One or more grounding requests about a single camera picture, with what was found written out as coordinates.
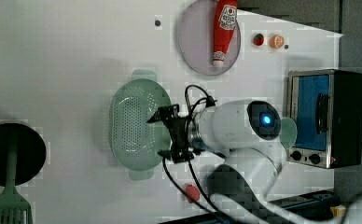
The mint green mug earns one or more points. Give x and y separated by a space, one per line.
288 133

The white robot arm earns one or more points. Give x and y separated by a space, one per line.
248 133

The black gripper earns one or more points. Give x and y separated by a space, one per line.
178 129

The black round pan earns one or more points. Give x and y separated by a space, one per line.
31 152

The mint green oval strainer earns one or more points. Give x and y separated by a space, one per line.
135 142

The black silver toaster oven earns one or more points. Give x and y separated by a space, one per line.
327 108

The red toy fruit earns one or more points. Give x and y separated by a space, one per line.
193 194

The toy strawberry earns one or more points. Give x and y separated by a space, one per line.
258 40

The mint green spatula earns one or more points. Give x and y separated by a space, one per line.
14 209

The grey round plate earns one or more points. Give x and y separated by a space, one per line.
195 36

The red ketchup bottle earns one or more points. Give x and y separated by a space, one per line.
224 26

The toy orange half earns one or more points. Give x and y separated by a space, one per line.
277 41

